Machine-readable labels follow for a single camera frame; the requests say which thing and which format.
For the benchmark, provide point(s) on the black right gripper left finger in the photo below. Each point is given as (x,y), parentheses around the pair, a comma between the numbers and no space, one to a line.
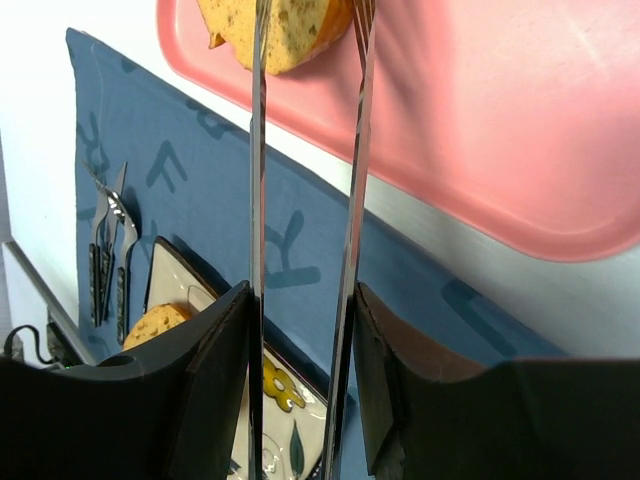
(166,409)

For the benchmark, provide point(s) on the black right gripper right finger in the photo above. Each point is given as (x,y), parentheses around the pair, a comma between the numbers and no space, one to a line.
(428,412)

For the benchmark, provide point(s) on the seeded bread slice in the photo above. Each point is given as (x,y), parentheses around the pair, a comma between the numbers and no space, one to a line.
(155,322)

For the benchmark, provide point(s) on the seeded bread sandwich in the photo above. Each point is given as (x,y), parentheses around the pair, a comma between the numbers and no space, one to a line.
(297,30)

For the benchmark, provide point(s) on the metal kitchen tongs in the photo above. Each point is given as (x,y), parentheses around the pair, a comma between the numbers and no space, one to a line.
(364,27)

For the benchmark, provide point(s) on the square floral ceramic plate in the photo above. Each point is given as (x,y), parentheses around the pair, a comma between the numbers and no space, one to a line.
(294,407)

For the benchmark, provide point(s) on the silver table knife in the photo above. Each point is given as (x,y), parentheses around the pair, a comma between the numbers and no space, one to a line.
(108,249)

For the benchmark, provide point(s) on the silver fork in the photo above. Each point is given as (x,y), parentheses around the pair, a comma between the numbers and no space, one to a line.
(95,249)

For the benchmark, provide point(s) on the silver spoon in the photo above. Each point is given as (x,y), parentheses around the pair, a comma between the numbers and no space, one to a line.
(121,213)

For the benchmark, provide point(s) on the pink plastic tray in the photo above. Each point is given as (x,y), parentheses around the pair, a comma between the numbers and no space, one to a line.
(518,118)

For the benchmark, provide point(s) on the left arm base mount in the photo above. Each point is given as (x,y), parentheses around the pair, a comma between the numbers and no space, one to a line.
(54,344)

